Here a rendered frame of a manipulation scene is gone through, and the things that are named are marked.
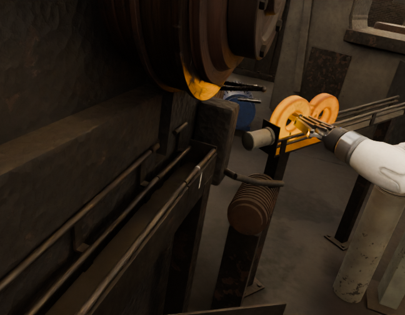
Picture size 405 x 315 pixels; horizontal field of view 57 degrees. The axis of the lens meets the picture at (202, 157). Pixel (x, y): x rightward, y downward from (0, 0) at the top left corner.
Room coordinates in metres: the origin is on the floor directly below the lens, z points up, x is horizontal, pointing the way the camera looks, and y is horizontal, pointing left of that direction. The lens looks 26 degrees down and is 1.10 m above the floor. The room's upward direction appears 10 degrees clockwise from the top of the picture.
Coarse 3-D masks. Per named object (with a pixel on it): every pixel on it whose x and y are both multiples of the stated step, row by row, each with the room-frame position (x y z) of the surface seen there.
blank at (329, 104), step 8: (320, 96) 1.24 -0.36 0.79; (328, 96) 1.24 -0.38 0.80; (312, 104) 1.22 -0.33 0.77; (320, 104) 1.22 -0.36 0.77; (328, 104) 1.25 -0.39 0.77; (336, 104) 1.28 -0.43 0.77; (312, 112) 1.20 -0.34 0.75; (320, 112) 1.23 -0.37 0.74; (328, 112) 1.27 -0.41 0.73; (336, 112) 1.29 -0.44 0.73; (328, 120) 1.27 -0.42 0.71
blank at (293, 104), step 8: (296, 96) 1.16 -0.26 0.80; (280, 104) 1.13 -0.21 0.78; (288, 104) 1.12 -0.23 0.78; (296, 104) 1.14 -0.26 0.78; (304, 104) 1.16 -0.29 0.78; (280, 112) 1.11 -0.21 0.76; (288, 112) 1.12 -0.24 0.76; (304, 112) 1.17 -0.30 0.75; (272, 120) 1.11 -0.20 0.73; (280, 120) 1.11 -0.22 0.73; (288, 128) 1.16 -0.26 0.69; (296, 128) 1.17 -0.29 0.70; (280, 136) 1.12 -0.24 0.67
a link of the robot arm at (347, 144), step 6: (348, 132) 0.98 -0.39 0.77; (354, 132) 0.99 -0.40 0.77; (342, 138) 0.97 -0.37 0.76; (348, 138) 0.96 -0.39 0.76; (354, 138) 0.96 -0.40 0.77; (360, 138) 0.95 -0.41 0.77; (366, 138) 0.96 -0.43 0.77; (336, 144) 0.97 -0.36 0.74; (342, 144) 0.96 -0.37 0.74; (348, 144) 0.95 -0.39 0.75; (354, 144) 0.94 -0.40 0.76; (336, 150) 0.97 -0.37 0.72; (342, 150) 0.95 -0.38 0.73; (348, 150) 0.94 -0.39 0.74; (336, 156) 0.97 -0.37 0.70; (342, 156) 0.95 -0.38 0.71; (348, 156) 0.93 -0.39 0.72; (348, 162) 0.94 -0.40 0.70
